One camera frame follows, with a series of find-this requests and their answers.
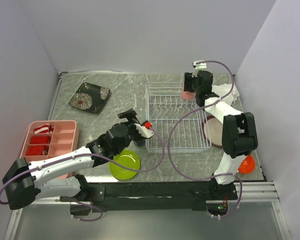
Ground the pink plastic cup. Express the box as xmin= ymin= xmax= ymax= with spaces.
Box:
xmin=181 ymin=91 xmax=196 ymax=100

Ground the dark blue ceramic mug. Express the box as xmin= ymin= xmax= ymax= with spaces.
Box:
xmin=133 ymin=139 xmax=146 ymax=147

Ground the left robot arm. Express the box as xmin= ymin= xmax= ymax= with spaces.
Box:
xmin=0 ymin=109 xmax=154 ymax=210

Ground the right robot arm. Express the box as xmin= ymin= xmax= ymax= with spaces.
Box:
xmin=183 ymin=70 xmax=258 ymax=199

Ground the green plate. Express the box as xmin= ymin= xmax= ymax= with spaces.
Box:
xmin=109 ymin=149 xmax=141 ymax=180

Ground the black floral square plate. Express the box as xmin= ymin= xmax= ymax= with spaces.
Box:
xmin=68 ymin=82 xmax=111 ymax=114

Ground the brown rimmed round plate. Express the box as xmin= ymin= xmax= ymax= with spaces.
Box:
xmin=201 ymin=115 xmax=223 ymax=148

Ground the black base bar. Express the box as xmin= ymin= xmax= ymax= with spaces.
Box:
xmin=74 ymin=180 xmax=239 ymax=212

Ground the red white striped cloth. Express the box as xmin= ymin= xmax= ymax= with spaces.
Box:
xmin=33 ymin=124 xmax=54 ymax=134

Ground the pink compartment tray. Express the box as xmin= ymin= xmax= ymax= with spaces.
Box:
xmin=20 ymin=120 xmax=79 ymax=163

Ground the red cloth roll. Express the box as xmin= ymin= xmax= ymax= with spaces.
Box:
xmin=26 ymin=145 xmax=49 ymax=156
xmin=29 ymin=135 xmax=52 ymax=145

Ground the orange bowl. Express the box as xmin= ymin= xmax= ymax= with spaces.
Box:
xmin=238 ymin=155 xmax=256 ymax=174

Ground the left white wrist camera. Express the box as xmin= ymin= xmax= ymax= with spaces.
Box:
xmin=134 ymin=121 xmax=154 ymax=139

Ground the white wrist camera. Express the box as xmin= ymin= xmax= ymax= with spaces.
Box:
xmin=134 ymin=121 xmax=154 ymax=139
xmin=192 ymin=60 xmax=207 ymax=77

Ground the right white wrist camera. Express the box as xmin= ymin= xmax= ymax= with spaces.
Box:
xmin=192 ymin=60 xmax=207 ymax=77

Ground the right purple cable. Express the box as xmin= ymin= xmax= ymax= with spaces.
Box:
xmin=166 ymin=59 xmax=244 ymax=219

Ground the white wire dish rack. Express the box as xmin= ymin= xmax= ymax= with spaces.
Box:
xmin=145 ymin=82 xmax=212 ymax=153

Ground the aluminium frame rail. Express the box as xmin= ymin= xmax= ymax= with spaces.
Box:
xmin=5 ymin=182 xmax=282 ymax=240

